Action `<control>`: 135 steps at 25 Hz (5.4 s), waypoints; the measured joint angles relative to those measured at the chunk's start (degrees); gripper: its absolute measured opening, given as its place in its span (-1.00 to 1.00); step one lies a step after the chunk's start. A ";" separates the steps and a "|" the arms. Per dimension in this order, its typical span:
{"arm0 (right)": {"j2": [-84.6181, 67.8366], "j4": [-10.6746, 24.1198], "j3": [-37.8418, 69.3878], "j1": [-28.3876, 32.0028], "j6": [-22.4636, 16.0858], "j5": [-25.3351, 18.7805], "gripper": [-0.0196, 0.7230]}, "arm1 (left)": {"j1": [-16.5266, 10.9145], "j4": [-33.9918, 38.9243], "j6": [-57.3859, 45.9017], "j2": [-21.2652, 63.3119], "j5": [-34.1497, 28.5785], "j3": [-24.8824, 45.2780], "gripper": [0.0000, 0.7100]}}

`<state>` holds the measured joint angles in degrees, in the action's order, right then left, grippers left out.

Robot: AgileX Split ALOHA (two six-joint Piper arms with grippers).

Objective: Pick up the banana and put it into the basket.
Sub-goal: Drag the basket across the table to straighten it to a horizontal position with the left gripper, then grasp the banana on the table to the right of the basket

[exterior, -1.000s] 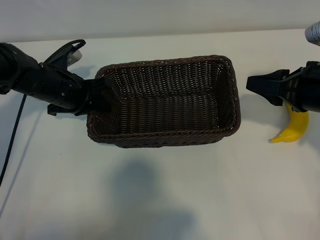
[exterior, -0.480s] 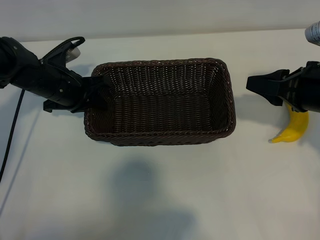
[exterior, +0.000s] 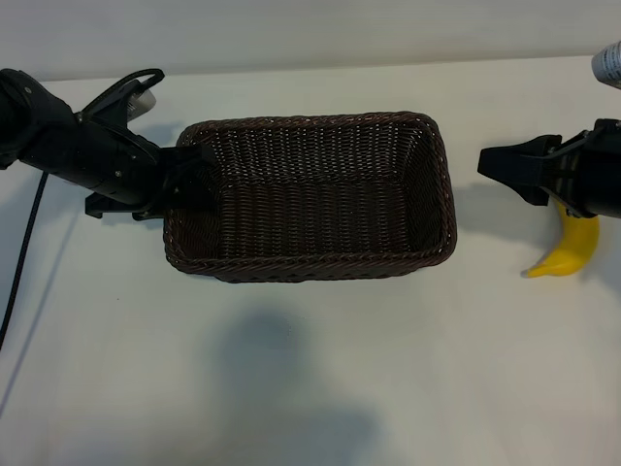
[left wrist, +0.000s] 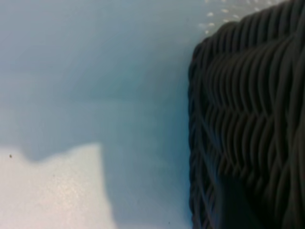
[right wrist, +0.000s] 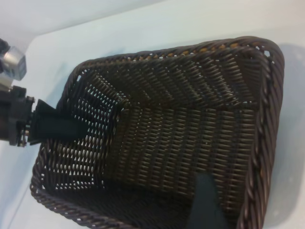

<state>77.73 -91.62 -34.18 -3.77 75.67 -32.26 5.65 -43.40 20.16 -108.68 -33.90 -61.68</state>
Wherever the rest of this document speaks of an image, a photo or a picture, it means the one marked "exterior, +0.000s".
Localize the black braided cable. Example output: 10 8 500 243
0 172 49 351

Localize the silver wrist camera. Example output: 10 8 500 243
591 42 621 91
128 86 157 117

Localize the yellow banana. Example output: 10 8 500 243
521 201 602 279

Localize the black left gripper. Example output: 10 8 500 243
23 99 217 219

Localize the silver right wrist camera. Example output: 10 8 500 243
591 42 621 91

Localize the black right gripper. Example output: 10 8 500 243
477 118 621 218

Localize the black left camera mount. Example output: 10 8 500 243
75 67 165 127

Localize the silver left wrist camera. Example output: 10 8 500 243
128 86 157 117

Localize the dark brown woven basket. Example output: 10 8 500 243
162 110 459 285

